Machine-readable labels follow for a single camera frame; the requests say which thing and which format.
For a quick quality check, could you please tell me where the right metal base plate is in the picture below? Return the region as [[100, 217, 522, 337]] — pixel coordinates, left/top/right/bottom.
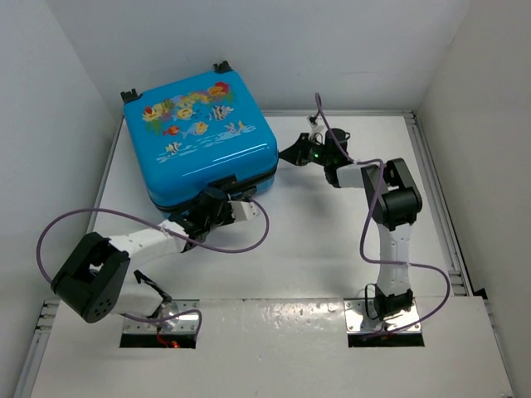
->
[[343, 298, 421, 336]]

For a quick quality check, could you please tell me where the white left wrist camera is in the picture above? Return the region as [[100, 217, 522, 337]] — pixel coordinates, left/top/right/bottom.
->
[[229, 201, 261, 222]]

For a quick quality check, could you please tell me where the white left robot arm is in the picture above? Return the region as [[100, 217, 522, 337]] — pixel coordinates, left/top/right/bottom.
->
[[48, 187, 265, 323]]

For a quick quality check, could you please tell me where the blue suitcase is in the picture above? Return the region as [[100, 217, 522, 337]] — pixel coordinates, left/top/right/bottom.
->
[[120, 61, 279, 213]]

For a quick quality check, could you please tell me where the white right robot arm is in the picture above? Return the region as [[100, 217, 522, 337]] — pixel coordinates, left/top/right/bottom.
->
[[279, 129, 422, 320]]

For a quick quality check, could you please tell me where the metal base plate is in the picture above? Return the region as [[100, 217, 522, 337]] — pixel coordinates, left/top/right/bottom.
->
[[343, 298, 421, 336], [123, 300, 201, 334]]

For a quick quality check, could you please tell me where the aluminium table frame rail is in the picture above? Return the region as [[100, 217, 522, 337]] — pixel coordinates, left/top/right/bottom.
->
[[13, 298, 58, 398]]

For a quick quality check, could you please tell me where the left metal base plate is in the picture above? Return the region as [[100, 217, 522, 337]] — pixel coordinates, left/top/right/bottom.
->
[[123, 300, 201, 334]]

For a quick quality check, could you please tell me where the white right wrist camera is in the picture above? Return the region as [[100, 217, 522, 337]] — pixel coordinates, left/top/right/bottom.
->
[[307, 114, 326, 144]]

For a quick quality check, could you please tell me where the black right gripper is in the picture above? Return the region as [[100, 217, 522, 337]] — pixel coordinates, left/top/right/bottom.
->
[[280, 132, 333, 167]]

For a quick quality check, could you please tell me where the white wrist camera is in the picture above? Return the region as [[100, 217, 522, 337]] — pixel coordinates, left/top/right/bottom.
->
[[229, 201, 261, 222], [307, 114, 326, 144]]

